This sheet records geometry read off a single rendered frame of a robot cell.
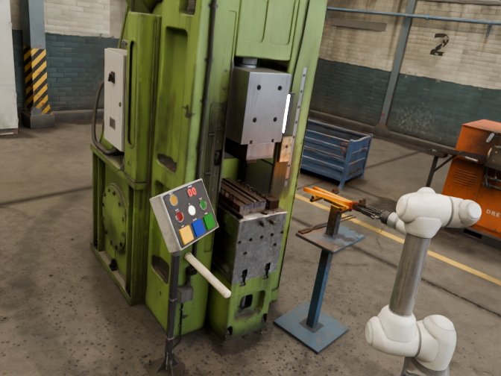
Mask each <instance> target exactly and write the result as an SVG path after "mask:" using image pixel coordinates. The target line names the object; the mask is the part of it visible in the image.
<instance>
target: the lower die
mask: <svg viewBox="0 0 501 376"><path fill-rule="evenodd" d="M222 178H224V177H222ZM224 179H226V180H228V181H229V182H230V183H232V184H234V185H236V186H237V187H239V188H240V189H243V190H244V191H245V192H247V193H249V194H250V195H252V196H253V197H255V198H257V199H258V200H259V202H257V203H254V200H253V199H251V198H249V197H248V196H246V195H245V194H243V193H242V192H240V191H238V190H237V189H235V188H234V187H232V186H231V185H229V184H227V183H226V182H224V181H223V180H221V187H222V189H223V190H222V191H221V200H222V201H224V194H225V190H224V189H226V191H229V192H230V194H234V197H235V196H237V197H238V201H237V198H234V199H233V195H230V200H229V206H230V207H232V203H233V209H234V210H236V211H237V212H239V213H241V214H242V215H247V214H251V213H258V212H261V211H262V210H265V203H266V200H265V199H264V198H261V197H260V196H259V195H256V193H254V192H252V191H250V190H248V189H247V188H246V187H244V186H242V185H241V184H239V183H236V181H234V180H233V179H231V178H224ZM229 192H226V195H225V203H226V204H228V197H229Z"/></svg>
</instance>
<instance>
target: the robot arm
mask: <svg viewBox="0 0 501 376"><path fill-rule="evenodd" d="M352 208H353V209H355V210H359V211H361V213H362V214H364V215H366V216H369V217H371V218H372V219H374V218H376V219H380V220H381V223H383V224H385V225H387V226H388V227H390V228H393V229H395V230H397V231H399V232H401V233H402V234H404V235H406V237H405V240H404V243H403V249H402V252H401V256H400V262H399V266H398V270H397V275H396V278H395V282H394V288H393V291H392V294H391V300H390V303H389V305H387V306H385V307H383V308H382V310H381V312H380V313H379V315H378V316H377V317H376V316H374V317H373V318H371V319H370V320H369V321H368V323H367V324H366V326H365V337H366V341H367V343H368V344H369V345H370V346H371V347H372V348H374V349H376V350H378V351H380V352H382V353H385V354H390V355H395V356H401V357H409V362H408V368H407V369H406V373H407V374H408V375H413V376H447V366H448V364H449V362H450V360H451V358H452V356H453V352H454V350H455V346H456V331H455V328H454V326H453V323H452V322H451V321H450V320H449V319H447V318H446V317H444V316H440V315H431V316H427V317H425V318H424V320H420V321H417V322H416V318H415V316H414V314H413V313H412V311H413V307H414V304H415V299H416V295H417V292H418V287H419V284H420V279H421V275H422V272H423V268H424V264H425V261H426V256H427V252H428V249H429V244H430V241H431V238H432V237H433V236H434V235H435V234H436V233H437V231H438V230H439V229H440V227H447V228H464V227H468V226H471V225H473V224H475V223H476V222H477V221H478V220H479V219H480V216H481V213H482V211H481V208H480V206H479V205H478V204H477V203H476V202H474V201H471V200H463V199H461V198H454V197H450V196H445V195H440V194H435V191H434V190H433V189H431V188H429V187H423V188H421V189H419V190H418V191H417V192H413V193H409V194H406V195H404V196H402V197H401V198H400V199H399V201H398V202H397V208H396V211H397V213H395V212H393V213H391V212H388V211H385V212H384V210H379V209H376V208H374V207H369V206H367V207H366V208H364V207H362V206H359V205H358V204H353V205H352Z"/></svg>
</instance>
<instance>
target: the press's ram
mask: <svg viewBox="0 0 501 376"><path fill-rule="evenodd" d="M291 76H292V75H291V74H288V73H285V72H279V71H276V70H273V69H267V68H264V67H261V66H256V68H246V67H240V66H234V67H233V80H232V87H231V94H230V107H229V114H228V121H227V134H226V138H228V139H230V140H232V141H234V142H237V143H238V144H240V145H245V144H250V143H251V144H257V143H267V142H281V139H282V134H283V125H284V120H285V114H286V106H287V101H288V96H289V87H290V82H291Z"/></svg>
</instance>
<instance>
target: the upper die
mask: <svg viewBox="0 0 501 376"><path fill-rule="evenodd" d="M225 149H226V150H228V151H230V152H232V153H234V154H235V155H237V156H239V157H241V158H243V159H245V160H255V159H263V158H271V157H273V152H274V142H267V143H257V144H251V143H250V144H245V145H240V144H238V143H237V142H234V141H232V140H230V139H228V138H226V142H225Z"/></svg>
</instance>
